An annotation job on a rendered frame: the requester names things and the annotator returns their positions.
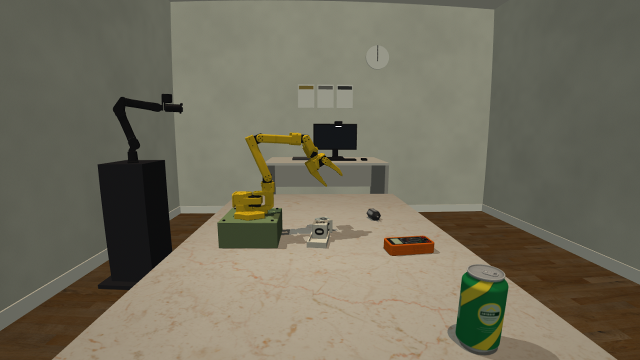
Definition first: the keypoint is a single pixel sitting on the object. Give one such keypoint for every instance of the orange digital multimeter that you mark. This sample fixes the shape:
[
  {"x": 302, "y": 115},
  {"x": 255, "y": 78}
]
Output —
[{"x": 408, "y": 245}]

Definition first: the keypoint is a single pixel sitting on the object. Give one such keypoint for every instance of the green drink can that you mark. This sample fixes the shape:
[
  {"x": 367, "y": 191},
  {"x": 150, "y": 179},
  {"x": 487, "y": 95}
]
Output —
[{"x": 481, "y": 309}]

